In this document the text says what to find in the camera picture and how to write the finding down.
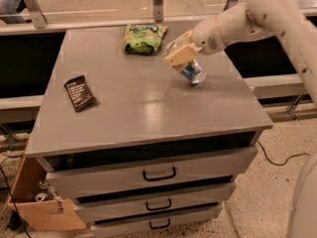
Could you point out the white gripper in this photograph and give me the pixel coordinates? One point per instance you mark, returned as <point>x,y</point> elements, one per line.
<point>205,37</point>

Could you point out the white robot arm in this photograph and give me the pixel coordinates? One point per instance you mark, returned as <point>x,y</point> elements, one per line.
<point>255,20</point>

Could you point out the green chip bag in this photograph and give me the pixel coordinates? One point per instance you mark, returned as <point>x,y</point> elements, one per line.
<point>143,38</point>

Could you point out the grey drawer cabinet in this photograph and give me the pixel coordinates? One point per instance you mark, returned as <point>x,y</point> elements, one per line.
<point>144,110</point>

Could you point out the dark brown snack bar wrapper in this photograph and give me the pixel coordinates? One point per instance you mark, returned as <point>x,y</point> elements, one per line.
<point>79,93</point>

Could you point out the middle grey drawer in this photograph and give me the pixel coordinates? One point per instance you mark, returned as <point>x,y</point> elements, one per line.
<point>154,202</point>

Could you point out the grey drawer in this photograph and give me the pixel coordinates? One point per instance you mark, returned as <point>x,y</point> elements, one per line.
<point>154,202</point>
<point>151,173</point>
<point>156,222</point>

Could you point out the top grey drawer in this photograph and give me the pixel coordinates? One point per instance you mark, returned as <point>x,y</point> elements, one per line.
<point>151,173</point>

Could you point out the bottom grey drawer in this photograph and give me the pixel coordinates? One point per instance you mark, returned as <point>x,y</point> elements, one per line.
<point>156,222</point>

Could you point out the person in jeans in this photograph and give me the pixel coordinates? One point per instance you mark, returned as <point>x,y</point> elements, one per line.
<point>10,11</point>

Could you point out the cardboard box on floor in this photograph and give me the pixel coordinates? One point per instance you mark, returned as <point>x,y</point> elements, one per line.
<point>35,205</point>

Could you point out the middle metal railing post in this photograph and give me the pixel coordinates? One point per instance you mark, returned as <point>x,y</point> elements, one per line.
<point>158,10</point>

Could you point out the left metal railing post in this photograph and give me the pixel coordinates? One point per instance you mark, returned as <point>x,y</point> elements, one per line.
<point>36,14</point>

